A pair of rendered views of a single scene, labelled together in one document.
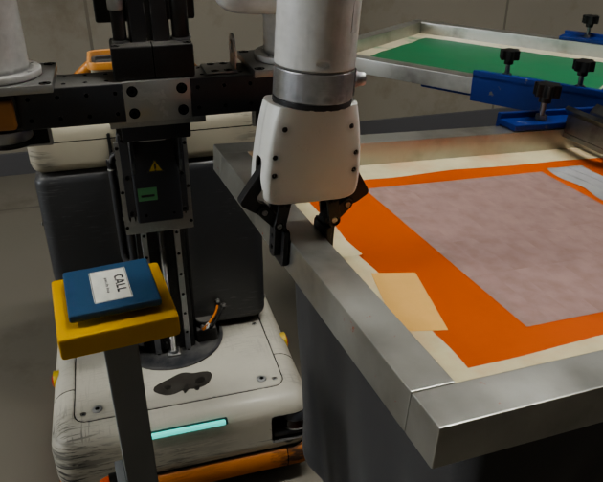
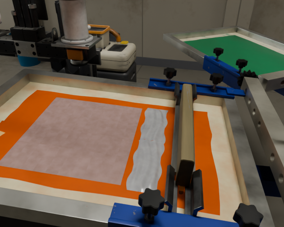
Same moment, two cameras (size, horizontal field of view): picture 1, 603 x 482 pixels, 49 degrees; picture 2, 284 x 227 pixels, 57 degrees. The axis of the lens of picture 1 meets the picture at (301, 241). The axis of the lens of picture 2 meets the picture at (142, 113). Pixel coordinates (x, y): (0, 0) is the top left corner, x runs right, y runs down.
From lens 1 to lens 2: 0.79 m
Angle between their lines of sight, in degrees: 26
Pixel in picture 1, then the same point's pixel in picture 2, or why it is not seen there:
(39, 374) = not seen: hidden behind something
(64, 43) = (133, 16)
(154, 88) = (24, 44)
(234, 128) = (116, 61)
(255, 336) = not seen: hidden behind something
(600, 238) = (100, 143)
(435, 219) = (55, 115)
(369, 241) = (16, 116)
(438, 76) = (195, 55)
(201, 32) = (185, 18)
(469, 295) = (3, 147)
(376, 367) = not seen: outside the picture
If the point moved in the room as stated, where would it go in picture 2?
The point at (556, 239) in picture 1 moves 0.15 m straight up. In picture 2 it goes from (81, 138) to (74, 89)
